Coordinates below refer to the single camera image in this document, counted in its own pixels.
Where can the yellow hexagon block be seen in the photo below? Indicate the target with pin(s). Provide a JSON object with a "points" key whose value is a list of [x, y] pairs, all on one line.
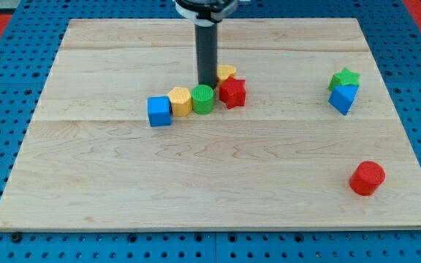
{"points": [[180, 100]]}

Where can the wooden board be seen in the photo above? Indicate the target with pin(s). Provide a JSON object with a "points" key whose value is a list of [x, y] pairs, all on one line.
{"points": [[90, 161]]}

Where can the green star block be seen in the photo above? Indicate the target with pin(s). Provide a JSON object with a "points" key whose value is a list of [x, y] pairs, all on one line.
{"points": [[344, 77]]}

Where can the green cylinder block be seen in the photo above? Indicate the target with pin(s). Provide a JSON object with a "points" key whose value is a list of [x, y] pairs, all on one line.
{"points": [[202, 97]]}

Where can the blue triangle block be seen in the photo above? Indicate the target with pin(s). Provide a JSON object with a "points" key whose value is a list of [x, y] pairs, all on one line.
{"points": [[343, 97]]}

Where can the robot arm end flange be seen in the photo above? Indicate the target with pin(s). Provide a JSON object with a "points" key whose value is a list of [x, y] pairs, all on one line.
{"points": [[206, 13]]}

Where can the yellow heart block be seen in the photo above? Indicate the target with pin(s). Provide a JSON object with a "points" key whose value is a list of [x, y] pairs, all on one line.
{"points": [[225, 71]]}

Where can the blue cube block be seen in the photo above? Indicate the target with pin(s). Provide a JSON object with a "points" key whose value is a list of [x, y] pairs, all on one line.
{"points": [[159, 111]]}

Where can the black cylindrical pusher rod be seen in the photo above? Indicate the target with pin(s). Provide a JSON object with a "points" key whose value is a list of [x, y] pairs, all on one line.
{"points": [[206, 51]]}

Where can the red star block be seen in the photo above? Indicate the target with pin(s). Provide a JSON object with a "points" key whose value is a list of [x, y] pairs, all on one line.
{"points": [[232, 92]]}

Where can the red cylinder block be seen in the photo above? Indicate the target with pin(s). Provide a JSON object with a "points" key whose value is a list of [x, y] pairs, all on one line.
{"points": [[367, 177]]}

